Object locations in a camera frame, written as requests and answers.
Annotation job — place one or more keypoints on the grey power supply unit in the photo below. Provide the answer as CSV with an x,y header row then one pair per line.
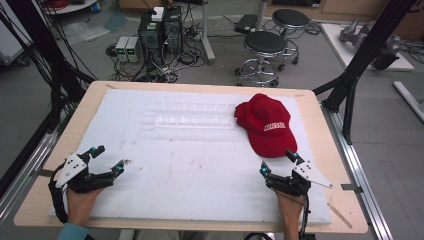
x,y
133,49
121,49

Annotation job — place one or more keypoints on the grey desk leg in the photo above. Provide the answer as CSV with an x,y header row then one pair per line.
x,y
207,36

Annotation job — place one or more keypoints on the white floor board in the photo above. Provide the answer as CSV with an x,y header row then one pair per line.
x,y
336,43

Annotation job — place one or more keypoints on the red baseball cap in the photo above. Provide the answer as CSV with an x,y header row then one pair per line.
x,y
266,126

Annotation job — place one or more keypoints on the person's right hand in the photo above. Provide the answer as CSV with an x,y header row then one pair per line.
x,y
289,205

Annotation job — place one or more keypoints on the wooden table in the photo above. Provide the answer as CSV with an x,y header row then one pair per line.
x,y
336,146

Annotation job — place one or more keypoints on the thin wooden stick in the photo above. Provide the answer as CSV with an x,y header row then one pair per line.
x,y
340,215

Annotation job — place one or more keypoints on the black metal frame stand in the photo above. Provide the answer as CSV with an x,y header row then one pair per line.
x,y
366,50
46,43

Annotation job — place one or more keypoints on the black computer tower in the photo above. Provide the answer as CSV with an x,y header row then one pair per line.
x,y
150,35
172,30

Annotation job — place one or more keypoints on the white foam board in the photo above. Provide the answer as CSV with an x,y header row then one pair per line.
x,y
186,166

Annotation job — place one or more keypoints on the clear plastic sheet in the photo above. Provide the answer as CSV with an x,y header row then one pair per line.
x,y
88,30

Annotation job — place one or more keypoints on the black flat device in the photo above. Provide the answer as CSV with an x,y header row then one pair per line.
x,y
246,23

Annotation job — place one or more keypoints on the white tube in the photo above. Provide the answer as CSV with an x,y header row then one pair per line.
x,y
408,100

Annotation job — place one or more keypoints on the black round stool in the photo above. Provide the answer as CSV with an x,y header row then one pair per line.
x,y
265,43
290,18

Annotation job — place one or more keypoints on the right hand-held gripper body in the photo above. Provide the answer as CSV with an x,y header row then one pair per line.
x,y
291,183

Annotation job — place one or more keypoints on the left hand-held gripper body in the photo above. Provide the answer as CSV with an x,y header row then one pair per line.
x,y
83,180

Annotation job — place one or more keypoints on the grey tape piece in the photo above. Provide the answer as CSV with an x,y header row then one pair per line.
x,y
351,188
45,173

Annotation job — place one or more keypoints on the white round table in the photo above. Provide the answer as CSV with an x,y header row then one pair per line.
x,y
71,6

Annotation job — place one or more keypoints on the person's left hand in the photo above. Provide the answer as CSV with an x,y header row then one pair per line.
x,y
81,203

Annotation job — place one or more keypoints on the aluminium rail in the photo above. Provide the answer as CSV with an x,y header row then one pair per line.
x,y
26,166
356,166

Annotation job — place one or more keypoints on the white box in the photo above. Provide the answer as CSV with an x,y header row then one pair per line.
x,y
157,14

